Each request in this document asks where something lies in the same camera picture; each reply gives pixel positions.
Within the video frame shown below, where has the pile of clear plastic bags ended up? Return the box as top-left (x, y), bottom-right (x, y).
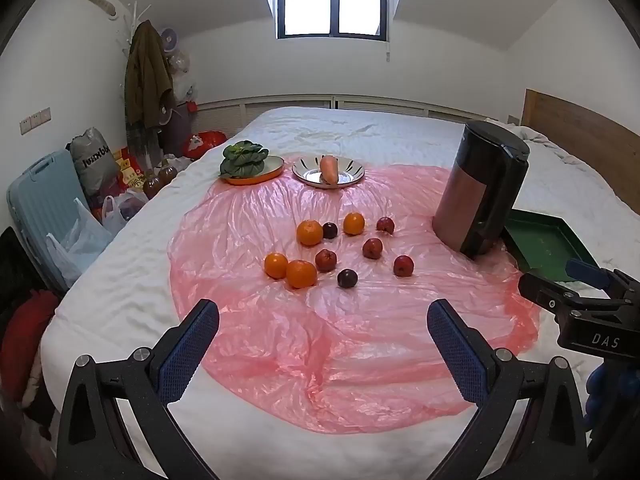
top-left (167, 50), bottom-right (198, 103)

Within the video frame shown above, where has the light blue suitcase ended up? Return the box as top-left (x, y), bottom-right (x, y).
top-left (7, 150), bottom-right (93, 291)

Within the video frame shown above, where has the dark purple bin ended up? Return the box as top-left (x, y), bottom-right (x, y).
top-left (162, 105), bottom-right (193, 157)

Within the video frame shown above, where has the yellow and red box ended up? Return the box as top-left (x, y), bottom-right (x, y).
top-left (112, 147), bottom-right (146, 191)

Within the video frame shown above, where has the white pillow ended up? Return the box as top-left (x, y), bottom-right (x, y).
top-left (482, 117), bottom-right (568, 158)

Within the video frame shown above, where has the grey printed bag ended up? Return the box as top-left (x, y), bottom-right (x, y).
top-left (70, 127), bottom-right (118, 196)

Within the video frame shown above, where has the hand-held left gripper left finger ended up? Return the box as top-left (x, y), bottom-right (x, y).
top-left (56, 299), bottom-right (221, 480)

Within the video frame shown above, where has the green bok choy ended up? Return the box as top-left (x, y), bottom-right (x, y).
top-left (220, 141), bottom-right (270, 179)

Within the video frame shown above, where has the white bed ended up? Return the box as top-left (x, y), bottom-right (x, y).
top-left (40, 106), bottom-right (640, 480)

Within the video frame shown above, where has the person's right hand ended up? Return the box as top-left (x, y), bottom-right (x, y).
top-left (586, 360), bottom-right (640, 428)

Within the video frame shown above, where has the olive green coat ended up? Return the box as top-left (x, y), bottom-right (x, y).
top-left (124, 20), bottom-right (173, 128)

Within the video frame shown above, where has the red bag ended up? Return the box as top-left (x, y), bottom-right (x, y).
top-left (182, 131), bottom-right (228, 158)

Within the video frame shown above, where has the pink plastic sheet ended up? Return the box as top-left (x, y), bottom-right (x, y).
top-left (169, 165), bottom-right (542, 433)

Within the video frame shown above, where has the red cloth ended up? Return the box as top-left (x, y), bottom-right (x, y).
top-left (0, 290), bottom-right (61, 411)

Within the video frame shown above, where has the green tray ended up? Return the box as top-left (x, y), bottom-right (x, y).
top-left (502, 209), bottom-right (601, 288)

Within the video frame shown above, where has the orange-rimmed plate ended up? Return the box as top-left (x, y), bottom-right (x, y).
top-left (220, 155), bottom-right (286, 186)

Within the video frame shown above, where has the wall switch panel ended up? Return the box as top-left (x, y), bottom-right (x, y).
top-left (20, 107), bottom-right (52, 135)

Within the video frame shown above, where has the silver patterned plate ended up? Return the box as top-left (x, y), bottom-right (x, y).
top-left (292, 156), bottom-right (366, 189)

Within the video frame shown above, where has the white plastic bag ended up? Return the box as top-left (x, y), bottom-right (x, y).
top-left (102, 194), bottom-right (146, 233)

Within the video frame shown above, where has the grey plaid scarf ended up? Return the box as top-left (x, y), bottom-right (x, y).
top-left (125, 122), bottom-right (161, 171)

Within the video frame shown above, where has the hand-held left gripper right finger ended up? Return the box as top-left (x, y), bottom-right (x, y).
top-left (426, 298), bottom-right (591, 480)

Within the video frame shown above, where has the clear plastic bag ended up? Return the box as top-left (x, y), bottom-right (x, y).
top-left (46, 199), bottom-right (113, 286)

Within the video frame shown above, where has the wooden headboard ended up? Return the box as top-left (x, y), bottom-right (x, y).
top-left (520, 89), bottom-right (640, 181)

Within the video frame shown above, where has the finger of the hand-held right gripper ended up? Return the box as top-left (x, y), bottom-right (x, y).
top-left (518, 272), bottom-right (626, 317)
top-left (566, 259), bottom-right (640, 303)

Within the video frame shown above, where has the white coat rack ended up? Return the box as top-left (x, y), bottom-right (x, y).
top-left (117, 2), bottom-right (151, 61)

